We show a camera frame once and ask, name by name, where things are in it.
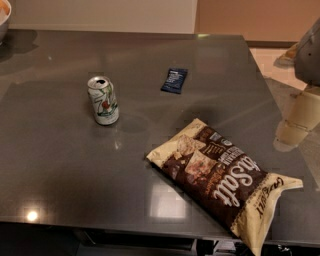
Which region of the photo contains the white green 7up can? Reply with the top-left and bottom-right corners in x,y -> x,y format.
87,76 -> 119,125

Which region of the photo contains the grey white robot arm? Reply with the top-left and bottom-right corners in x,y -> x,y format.
273,18 -> 320,152

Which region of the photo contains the brown cream chip bag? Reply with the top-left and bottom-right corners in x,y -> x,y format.
147,119 -> 303,256

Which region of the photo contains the dark blue snack packet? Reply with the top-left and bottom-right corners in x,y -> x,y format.
161,68 -> 188,94

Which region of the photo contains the white bowl at corner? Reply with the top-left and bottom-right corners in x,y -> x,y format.
0,0 -> 13,43

